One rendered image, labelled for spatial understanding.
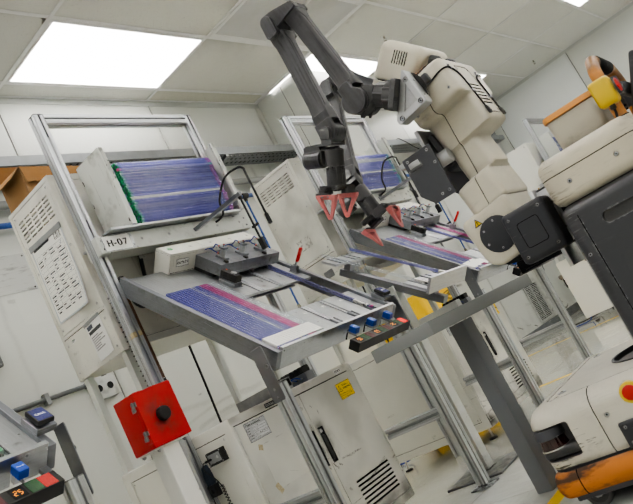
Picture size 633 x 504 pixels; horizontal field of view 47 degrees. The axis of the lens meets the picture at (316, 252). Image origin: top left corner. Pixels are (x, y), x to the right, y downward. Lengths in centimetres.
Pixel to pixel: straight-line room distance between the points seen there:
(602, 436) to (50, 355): 297
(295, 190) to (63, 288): 148
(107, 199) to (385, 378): 172
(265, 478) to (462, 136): 121
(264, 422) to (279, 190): 176
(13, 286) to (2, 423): 247
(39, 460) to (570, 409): 122
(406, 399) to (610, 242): 208
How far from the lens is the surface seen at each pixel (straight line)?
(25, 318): 416
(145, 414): 198
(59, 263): 287
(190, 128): 328
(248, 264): 281
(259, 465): 242
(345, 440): 273
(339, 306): 263
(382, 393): 380
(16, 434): 174
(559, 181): 186
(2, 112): 484
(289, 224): 391
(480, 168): 213
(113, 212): 276
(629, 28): 1002
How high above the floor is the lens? 56
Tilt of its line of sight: 10 degrees up
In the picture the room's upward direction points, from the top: 27 degrees counter-clockwise
